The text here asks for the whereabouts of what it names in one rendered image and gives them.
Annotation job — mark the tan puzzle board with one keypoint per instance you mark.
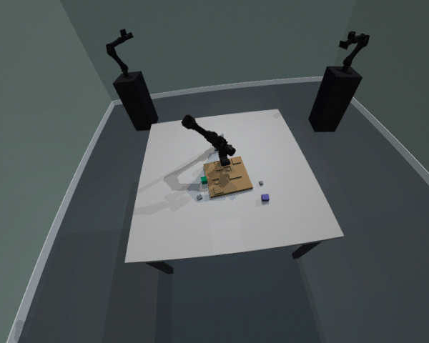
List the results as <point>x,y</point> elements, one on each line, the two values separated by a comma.
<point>229,182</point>

